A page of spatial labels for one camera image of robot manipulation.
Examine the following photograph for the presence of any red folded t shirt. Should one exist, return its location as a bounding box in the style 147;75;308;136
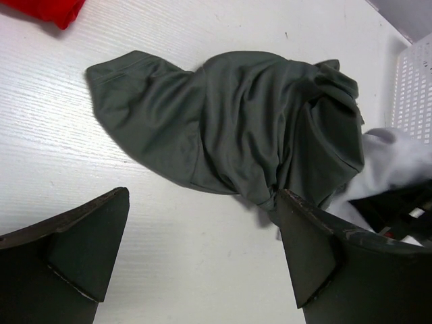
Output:
1;0;86;30

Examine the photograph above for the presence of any white t shirt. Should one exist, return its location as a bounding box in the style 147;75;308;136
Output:
327;128;431;247

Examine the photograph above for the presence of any grey t shirt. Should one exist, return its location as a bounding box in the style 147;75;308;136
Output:
86;51;365;223

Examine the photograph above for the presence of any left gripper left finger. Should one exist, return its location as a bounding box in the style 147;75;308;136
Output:
1;187;130;323

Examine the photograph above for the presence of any white plastic basket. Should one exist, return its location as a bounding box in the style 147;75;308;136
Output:
391;34;432;145

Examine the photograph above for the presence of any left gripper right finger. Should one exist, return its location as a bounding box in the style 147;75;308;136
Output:
277;190;431;323

